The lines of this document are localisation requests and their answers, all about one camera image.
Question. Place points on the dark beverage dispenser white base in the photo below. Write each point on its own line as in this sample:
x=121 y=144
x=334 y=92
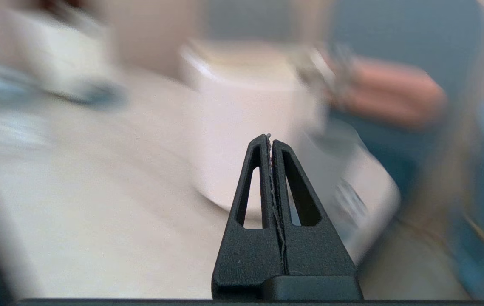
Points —
x=59 y=55

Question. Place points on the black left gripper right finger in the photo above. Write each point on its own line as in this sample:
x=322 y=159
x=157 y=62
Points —
x=314 y=250

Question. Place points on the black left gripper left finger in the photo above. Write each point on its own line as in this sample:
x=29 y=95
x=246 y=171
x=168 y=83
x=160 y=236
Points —
x=246 y=255

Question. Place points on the pink bolster cushion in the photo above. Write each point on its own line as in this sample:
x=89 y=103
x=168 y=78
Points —
x=394 y=93

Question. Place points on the clear water dispenser white base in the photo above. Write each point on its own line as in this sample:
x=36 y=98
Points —
x=246 y=119

